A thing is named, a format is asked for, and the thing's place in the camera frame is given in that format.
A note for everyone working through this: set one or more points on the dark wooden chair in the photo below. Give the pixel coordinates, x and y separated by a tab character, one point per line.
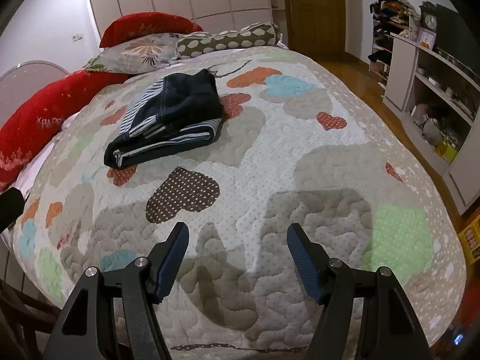
22	315

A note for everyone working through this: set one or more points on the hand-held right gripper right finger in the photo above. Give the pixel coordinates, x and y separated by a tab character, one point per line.
305	266

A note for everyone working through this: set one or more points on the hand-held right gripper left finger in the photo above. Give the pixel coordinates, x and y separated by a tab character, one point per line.
172	258

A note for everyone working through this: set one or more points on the white bed sheet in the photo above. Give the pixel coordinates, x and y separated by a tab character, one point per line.
37	161

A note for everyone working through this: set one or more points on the navy striped pants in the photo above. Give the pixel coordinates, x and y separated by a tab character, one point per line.
180	101

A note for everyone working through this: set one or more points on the yellow box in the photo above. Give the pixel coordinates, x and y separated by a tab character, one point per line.
470	238

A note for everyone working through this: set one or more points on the dark round clock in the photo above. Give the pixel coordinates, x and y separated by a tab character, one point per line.
429	20

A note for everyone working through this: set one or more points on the white shelf unit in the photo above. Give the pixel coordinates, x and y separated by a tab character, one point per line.
403	71

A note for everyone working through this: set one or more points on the cluttered storage rack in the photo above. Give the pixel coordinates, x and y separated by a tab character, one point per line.
386	18

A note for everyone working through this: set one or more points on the wooden door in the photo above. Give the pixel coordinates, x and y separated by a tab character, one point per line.
318	7

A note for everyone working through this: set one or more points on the red embroidered pillow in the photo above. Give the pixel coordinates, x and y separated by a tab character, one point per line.
142	24

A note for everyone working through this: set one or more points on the heart patterned quilt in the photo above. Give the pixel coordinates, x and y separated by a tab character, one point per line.
262	180

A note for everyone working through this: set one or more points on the olive cloud print bolster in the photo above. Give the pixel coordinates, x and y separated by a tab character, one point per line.
225	39

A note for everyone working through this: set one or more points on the small purple clock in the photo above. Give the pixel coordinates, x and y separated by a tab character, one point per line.
425	38

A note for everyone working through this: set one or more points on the curved pale headboard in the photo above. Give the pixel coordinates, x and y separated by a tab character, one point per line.
22	78

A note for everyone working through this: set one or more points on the long red pillow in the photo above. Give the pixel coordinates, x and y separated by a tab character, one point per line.
45	112

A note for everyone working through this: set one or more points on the floral beige pillow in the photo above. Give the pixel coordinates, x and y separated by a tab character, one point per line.
135	52

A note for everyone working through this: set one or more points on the white wall switch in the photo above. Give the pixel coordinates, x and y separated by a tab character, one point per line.
77	37

